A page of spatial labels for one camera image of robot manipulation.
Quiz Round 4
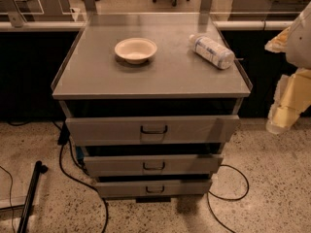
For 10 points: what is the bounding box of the grey top drawer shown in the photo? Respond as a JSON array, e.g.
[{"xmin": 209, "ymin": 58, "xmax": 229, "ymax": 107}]
[{"xmin": 66, "ymin": 116, "xmax": 239, "ymax": 147}]

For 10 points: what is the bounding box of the clear plastic water bottle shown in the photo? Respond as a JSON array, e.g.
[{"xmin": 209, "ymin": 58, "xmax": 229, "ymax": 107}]
[{"xmin": 189, "ymin": 34, "xmax": 235, "ymax": 70}]

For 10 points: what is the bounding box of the grey drawer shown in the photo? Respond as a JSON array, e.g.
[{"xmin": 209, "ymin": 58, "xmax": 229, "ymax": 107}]
[
  {"xmin": 95, "ymin": 180, "xmax": 212, "ymax": 199},
  {"xmin": 84, "ymin": 154, "xmax": 223, "ymax": 177},
  {"xmin": 66, "ymin": 116, "xmax": 239, "ymax": 147}
]

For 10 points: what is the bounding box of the thin black cable far left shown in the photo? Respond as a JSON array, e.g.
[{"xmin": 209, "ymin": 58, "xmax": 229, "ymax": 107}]
[{"xmin": 0, "ymin": 165, "xmax": 17, "ymax": 233}]

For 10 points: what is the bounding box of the grey middle drawer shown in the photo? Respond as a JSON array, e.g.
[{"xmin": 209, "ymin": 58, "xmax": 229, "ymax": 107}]
[{"xmin": 84, "ymin": 154, "xmax": 223, "ymax": 177}]

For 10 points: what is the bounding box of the black floor cable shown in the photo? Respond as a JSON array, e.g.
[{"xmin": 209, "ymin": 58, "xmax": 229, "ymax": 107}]
[
  {"xmin": 52, "ymin": 119, "xmax": 110, "ymax": 233},
  {"xmin": 206, "ymin": 164, "xmax": 250, "ymax": 233}
]

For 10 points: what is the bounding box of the black floor cable left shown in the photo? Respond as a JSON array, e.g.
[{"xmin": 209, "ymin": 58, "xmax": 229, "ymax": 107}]
[{"xmin": 52, "ymin": 119, "xmax": 110, "ymax": 233}]

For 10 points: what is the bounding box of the white paper bowl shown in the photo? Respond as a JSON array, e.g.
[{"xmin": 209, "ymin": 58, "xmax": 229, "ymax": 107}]
[{"xmin": 115, "ymin": 38, "xmax": 157, "ymax": 64}]

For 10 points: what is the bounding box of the black floor cable right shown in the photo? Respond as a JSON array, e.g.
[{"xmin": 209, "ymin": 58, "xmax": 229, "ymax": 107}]
[{"xmin": 206, "ymin": 164, "xmax": 250, "ymax": 233}]

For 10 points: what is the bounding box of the white horizontal rail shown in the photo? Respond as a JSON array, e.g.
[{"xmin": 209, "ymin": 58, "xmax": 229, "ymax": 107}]
[{"xmin": 0, "ymin": 21, "xmax": 292, "ymax": 32}]

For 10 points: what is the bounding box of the grey metal drawer cabinet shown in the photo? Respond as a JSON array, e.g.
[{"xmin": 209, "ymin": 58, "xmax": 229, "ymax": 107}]
[{"xmin": 51, "ymin": 12, "xmax": 254, "ymax": 204}]

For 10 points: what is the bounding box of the grey bottom drawer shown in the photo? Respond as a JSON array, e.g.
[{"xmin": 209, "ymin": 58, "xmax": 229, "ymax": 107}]
[{"xmin": 95, "ymin": 180, "xmax": 212, "ymax": 199}]

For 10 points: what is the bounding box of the black metal stand bar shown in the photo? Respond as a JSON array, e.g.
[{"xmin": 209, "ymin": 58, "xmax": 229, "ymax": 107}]
[{"xmin": 17, "ymin": 161, "xmax": 48, "ymax": 233}]

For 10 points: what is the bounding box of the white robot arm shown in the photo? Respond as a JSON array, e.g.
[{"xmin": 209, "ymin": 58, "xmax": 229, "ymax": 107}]
[{"xmin": 265, "ymin": 3, "xmax": 311, "ymax": 134}]

